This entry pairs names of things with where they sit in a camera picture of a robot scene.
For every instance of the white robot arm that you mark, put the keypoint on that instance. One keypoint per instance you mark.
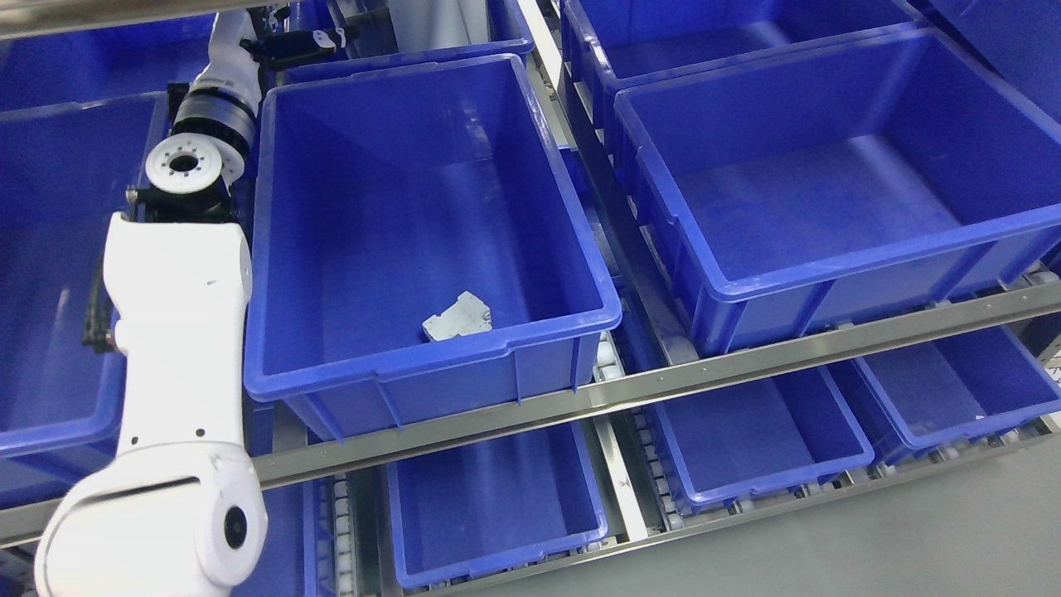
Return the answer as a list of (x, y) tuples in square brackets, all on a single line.
[(179, 511)]

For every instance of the blue bin left upper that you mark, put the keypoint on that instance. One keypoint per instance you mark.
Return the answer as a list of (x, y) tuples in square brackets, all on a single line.
[(64, 172)]

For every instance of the grey red circuit breaker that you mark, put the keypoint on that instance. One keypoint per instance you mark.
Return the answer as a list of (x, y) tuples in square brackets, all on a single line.
[(467, 316)]

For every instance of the blue bin centre upper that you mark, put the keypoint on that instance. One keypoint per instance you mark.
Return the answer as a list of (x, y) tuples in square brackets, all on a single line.
[(380, 198)]

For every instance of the blue bin top centre back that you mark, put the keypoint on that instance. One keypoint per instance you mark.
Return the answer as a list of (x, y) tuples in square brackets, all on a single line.
[(393, 34)]

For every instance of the blue bin lower centre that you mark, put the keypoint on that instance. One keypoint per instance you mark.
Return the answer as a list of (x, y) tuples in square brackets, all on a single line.
[(483, 508)]

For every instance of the blue bin lower far right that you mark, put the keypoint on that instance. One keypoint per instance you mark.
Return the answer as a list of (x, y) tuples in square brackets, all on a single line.
[(930, 395)]

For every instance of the blue bin right upper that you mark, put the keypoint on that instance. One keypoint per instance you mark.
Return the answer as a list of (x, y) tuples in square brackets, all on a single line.
[(842, 184)]

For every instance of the metal shelf rail frame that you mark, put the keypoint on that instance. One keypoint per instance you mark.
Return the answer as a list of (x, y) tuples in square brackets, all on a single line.
[(659, 363)]

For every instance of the blue bin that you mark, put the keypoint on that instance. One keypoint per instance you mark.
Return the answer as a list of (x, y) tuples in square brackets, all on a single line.
[(615, 45), (393, 34), (64, 172), (380, 198), (483, 508), (755, 439), (842, 184), (930, 395)]

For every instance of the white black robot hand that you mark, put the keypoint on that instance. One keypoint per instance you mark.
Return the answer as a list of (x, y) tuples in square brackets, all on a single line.
[(236, 50)]

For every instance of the blue bin top right back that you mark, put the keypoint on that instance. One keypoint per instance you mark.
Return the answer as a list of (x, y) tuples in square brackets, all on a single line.
[(615, 45)]

